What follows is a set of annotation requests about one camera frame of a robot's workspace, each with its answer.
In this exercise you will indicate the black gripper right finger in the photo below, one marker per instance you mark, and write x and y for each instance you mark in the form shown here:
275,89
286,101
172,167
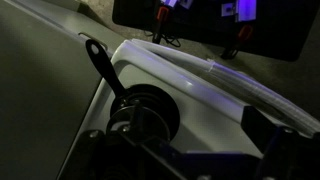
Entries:
286,153

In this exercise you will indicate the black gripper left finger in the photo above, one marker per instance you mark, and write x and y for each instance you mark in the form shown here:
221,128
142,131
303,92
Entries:
110,156

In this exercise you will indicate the orange black clamp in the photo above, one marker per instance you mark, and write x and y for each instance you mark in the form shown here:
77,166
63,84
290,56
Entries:
162,20
241,38

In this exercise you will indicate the white electric stove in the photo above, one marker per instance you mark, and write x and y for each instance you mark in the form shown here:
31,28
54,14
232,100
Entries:
206,113

